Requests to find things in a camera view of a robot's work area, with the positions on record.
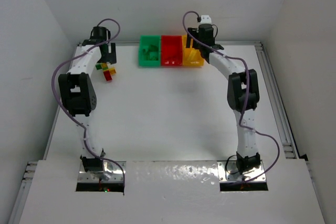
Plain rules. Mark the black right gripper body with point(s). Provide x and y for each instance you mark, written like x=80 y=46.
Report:
x=193 y=35

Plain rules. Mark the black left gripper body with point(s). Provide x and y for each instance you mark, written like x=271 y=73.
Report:
x=109 y=54

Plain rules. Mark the lego brick tower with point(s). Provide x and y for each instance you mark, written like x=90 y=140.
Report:
x=108 y=70

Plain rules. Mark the green lego brick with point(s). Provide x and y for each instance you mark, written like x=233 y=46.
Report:
x=150 y=52

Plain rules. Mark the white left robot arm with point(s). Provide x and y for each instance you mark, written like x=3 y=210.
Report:
x=79 y=98

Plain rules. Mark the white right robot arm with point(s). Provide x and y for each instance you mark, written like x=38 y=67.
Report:
x=242 y=92

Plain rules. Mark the yellow plastic bin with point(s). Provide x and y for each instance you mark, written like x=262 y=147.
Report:
x=191 y=57

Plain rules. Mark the red plastic bin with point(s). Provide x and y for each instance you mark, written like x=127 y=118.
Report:
x=171 y=51

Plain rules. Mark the green plastic bin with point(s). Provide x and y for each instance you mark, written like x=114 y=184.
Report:
x=149 y=40

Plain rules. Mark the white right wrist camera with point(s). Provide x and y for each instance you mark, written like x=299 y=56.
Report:
x=205 y=19

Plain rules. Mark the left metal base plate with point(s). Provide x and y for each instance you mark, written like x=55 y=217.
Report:
x=111 y=173

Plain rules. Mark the aluminium frame rail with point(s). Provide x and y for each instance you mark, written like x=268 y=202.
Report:
x=283 y=126

